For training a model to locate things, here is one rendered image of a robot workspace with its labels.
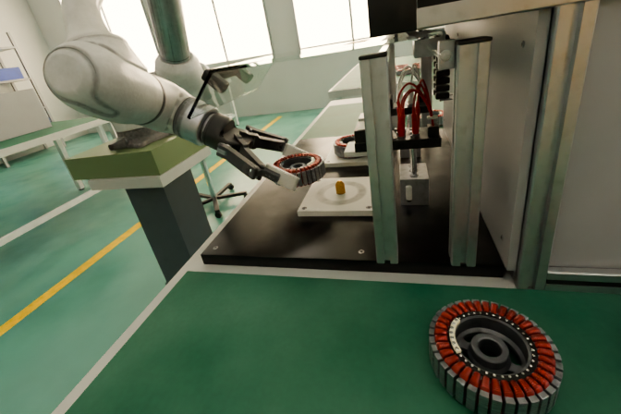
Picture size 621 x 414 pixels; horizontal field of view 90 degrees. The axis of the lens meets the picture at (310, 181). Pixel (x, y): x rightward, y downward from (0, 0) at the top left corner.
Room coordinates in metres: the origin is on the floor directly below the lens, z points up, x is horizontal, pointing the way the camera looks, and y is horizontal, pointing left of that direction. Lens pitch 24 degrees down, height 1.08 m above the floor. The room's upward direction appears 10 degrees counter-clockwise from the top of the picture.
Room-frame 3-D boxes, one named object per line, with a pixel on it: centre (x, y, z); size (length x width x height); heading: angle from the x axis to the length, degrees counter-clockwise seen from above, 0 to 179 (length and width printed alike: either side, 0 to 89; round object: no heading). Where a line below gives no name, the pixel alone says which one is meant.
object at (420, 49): (0.54, -0.22, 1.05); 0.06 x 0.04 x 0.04; 162
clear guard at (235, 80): (0.50, -0.04, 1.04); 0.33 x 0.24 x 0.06; 72
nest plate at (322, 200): (0.58, -0.06, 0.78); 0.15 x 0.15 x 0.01; 72
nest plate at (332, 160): (0.81, -0.13, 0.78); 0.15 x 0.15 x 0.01; 72
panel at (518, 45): (0.62, -0.34, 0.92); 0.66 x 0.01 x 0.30; 162
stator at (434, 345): (0.20, -0.15, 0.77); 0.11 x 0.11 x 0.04
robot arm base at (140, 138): (1.18, 0.61, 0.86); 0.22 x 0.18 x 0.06; 152
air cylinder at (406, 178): (0.54, -0.20, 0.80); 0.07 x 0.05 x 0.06; 162
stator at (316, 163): (0.61, 0.02, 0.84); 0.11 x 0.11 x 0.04
